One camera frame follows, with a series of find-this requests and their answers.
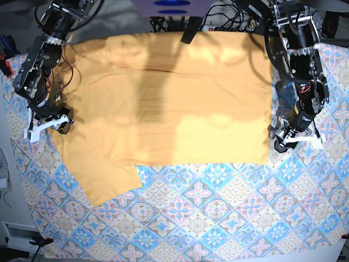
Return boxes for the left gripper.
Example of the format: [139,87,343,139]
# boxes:
[274,100,316,153]

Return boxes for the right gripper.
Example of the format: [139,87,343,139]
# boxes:
[28,95,73,134]

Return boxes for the yellow T-shirt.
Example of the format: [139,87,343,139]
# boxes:
[50,31,272,206]

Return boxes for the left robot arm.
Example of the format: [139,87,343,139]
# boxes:
[264,1,329,153]

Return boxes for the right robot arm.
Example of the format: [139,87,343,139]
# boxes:
[13,1,95,138]

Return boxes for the patterned tile tablecloth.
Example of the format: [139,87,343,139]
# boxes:
[1,45,348,261]

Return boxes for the red clamp left top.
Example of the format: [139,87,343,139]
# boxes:
[0,55,14,78]

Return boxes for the white box left edge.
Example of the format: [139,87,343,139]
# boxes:
[0,148,12,192]

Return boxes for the black orange clamp bottom left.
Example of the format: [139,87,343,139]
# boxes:
[29,237,53,247]

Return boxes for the white power strip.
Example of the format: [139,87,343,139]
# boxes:
[202,25,219,32]

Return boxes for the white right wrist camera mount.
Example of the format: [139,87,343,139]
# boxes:
[23,115,70,143]

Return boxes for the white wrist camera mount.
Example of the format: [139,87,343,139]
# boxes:
[284,134,327,150]
[23,115,70,143]

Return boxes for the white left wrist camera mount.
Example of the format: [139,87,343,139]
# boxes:
[284,134,327,150]

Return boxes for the white rail bottom left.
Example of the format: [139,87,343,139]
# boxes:
[1,221,41,254]

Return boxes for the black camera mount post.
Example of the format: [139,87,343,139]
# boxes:
[180,16,202,44]

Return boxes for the purple base plate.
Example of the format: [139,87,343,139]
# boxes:
[131,0,213,17]

